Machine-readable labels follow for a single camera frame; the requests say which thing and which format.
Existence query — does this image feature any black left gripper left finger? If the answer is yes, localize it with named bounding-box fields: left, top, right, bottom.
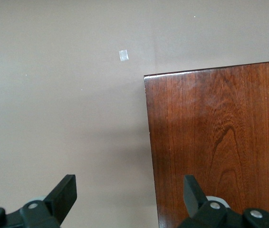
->
left=20, top=174, right=77, bottom=228

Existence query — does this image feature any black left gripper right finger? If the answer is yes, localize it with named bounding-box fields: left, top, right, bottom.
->
left=179, top=175, right=244, bottom=228

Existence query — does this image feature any dark brown wooden cabinet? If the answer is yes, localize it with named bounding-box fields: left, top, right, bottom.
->
left=144, top=60, right=269, bottom=228

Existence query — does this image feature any small clear tape piece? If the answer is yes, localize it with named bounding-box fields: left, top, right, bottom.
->
left=119, top=49, right=129, bottom=62

